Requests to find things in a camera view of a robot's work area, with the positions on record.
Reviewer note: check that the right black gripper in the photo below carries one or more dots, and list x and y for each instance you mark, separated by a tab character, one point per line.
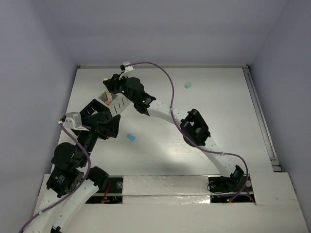
112	83

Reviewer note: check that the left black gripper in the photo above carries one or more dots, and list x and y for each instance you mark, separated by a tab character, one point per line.
98	124

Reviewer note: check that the blue highlighter cap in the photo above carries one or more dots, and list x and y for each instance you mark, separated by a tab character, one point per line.
131	137

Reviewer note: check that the green highlighter cap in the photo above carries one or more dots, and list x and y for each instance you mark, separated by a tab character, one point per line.
188	85

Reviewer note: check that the yellow highlighter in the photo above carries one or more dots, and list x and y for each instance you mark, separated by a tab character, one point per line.
109	95

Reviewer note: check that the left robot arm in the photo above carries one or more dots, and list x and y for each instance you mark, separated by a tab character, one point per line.
73	179

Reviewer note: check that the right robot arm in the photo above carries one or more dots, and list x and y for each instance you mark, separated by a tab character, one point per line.
191	124

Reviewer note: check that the white slotted organizer box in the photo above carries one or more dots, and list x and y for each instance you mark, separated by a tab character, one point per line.
117	106

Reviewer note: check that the black slotted organizer box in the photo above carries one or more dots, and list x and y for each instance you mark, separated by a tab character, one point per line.
95	111

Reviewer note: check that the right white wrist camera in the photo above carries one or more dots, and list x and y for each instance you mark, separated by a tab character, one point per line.
126	69

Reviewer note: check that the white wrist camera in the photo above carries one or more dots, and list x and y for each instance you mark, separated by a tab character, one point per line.
126	69
71	120

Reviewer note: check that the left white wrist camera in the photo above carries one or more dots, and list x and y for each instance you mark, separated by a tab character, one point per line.
71	120

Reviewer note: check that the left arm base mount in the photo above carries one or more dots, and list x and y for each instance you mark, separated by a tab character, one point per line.
112	194

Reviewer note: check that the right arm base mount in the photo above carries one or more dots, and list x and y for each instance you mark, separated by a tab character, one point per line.
222	192

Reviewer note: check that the aluminium side rail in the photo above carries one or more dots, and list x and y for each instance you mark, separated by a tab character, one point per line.
261	120

